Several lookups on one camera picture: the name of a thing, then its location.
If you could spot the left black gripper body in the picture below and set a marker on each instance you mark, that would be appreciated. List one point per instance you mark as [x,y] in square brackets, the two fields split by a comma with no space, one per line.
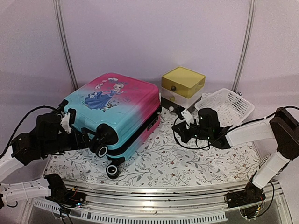
[73,144]

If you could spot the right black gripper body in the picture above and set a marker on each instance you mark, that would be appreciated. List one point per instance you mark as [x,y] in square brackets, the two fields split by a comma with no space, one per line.
[203,133]

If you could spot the pink and teal kids suitcase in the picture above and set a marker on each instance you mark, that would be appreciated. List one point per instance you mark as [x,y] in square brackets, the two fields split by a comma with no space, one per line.
[123,111]

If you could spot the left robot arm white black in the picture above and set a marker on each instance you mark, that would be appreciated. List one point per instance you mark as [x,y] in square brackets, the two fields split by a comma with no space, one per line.
[52,135]

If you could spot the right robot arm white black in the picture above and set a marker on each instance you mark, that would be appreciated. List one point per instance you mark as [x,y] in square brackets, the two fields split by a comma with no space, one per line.
[280,125]

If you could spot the floral white tablecloth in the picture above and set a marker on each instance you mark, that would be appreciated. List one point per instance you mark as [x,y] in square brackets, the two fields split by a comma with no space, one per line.
[161,162]

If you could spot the white plastic mesh basket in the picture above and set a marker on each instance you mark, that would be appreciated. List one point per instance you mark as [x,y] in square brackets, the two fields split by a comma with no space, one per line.
[232,109]

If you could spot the yellow and white storage box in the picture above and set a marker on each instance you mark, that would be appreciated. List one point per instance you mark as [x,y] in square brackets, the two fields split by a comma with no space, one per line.
[181,87]

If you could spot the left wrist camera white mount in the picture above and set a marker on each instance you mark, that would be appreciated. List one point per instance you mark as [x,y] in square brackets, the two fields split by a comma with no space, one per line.
[67,120]

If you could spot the aluminium front rail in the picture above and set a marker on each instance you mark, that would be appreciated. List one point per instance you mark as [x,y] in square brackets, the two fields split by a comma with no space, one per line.
[201,204]

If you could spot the right metal wall post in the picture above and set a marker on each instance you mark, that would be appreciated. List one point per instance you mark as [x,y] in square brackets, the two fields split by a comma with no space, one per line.
[245,45]

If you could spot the metal wall post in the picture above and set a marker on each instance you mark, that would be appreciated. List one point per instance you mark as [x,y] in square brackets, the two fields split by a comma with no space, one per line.
[64,43]
[245,45]

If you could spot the left metal wall post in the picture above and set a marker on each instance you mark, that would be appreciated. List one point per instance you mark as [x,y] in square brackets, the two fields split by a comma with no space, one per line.
[64,43]

